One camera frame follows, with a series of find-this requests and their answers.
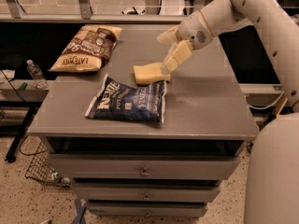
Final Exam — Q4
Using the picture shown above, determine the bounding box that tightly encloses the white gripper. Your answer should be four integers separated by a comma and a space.
157, 11, 213, 75

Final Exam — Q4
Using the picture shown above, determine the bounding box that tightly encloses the yellow sponge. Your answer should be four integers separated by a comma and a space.
134, 63, 171, 85

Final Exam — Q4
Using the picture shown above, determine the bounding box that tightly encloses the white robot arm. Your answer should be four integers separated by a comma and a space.
157, 0, 299, 113

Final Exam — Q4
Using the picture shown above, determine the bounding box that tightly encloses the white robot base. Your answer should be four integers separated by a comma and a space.
244, 113, 299, 224

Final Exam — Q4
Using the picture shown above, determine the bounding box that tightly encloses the blue chip bag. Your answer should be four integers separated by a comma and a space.
85, 75, 167, 123

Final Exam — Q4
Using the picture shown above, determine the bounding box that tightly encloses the brown yellow chip bag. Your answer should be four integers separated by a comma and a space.
50, 24, 122, 73

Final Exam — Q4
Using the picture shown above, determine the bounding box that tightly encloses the grey drawer cabinet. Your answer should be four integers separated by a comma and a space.
30, 25, 258, 217

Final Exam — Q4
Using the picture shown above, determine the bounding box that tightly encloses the clear plastic water bottle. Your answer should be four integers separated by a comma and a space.
26, 60, 48, 90

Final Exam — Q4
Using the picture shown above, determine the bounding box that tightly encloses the top grey drawer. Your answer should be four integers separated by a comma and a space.
49, 154, 240, 180

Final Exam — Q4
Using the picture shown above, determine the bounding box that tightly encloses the grey drawer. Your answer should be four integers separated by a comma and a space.
88, 203, 207, 217
72, 183, 220, 203
49, 154, 240, 180

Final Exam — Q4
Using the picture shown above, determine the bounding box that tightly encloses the black side table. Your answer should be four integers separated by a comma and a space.
0, 80, 49, 163

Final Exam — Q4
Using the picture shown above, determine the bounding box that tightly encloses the middle grey drawer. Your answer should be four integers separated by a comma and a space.
72, 183, 220, 203

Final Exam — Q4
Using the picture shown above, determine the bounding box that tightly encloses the bottom grey drawer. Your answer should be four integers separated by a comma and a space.
88, 203, 207, 217

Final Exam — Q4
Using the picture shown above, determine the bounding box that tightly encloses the metal window rail frame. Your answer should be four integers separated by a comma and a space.
0, 0, 299, 26

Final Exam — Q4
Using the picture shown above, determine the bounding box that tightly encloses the black wire basket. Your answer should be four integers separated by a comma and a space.
25, 143, 71, 187

